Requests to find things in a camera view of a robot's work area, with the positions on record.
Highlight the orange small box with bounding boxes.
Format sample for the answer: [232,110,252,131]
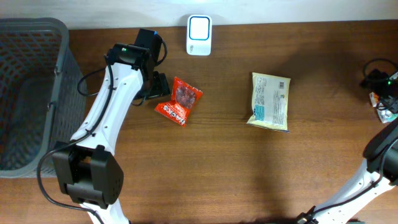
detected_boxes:
[369,92,379,108]

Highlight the teal tissue pack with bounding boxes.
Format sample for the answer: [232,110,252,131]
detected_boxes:
[376,108,397,123]

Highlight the red snack packet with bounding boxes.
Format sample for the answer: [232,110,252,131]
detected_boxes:
[155,77,203,127]

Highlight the yellow chip bag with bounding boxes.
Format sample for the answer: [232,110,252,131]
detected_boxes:
[246,72,291,133]

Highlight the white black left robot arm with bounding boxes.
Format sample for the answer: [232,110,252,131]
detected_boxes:
[51,42,163,223]

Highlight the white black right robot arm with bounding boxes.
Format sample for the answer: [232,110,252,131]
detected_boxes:
[295,119,397,224]

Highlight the white barcode scanner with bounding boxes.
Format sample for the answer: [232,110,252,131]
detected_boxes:
[186,14,213,56]

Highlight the grey plastic mesh basket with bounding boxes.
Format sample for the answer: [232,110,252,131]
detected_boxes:
[1,18,86,179]

